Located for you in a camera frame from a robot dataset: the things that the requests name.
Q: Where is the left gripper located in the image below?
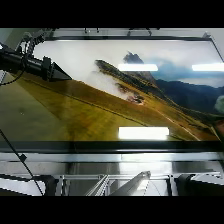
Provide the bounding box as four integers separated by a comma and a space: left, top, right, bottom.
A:
40, 56, 56, 81

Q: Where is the pale green T-shirt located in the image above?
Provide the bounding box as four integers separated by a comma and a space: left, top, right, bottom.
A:
214, 95, 224, 116

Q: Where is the silver frame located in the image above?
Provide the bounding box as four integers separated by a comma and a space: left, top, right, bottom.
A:
0, 27, 224, 197

